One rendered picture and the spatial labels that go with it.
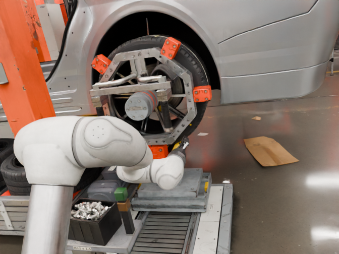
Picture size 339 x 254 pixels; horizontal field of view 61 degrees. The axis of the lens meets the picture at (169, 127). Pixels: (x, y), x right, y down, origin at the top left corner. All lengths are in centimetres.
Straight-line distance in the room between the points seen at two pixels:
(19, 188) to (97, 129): 149
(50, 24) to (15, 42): 479
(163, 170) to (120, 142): 54
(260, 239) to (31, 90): 145
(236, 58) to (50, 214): 123
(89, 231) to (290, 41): 130
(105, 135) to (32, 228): 28
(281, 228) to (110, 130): 146
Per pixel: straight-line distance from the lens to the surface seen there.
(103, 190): 173
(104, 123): 65
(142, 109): 147
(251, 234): 187
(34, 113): 151
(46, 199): 76
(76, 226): 129
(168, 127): 138
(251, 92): 168
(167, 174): 116
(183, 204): 189
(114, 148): 66
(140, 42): 164
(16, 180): 209
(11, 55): 148
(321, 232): 193
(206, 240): 173
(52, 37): 629
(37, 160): 76
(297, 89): 170
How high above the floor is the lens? 124
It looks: 20 degrees down
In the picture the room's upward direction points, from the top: 10 degrees counter-clockwise
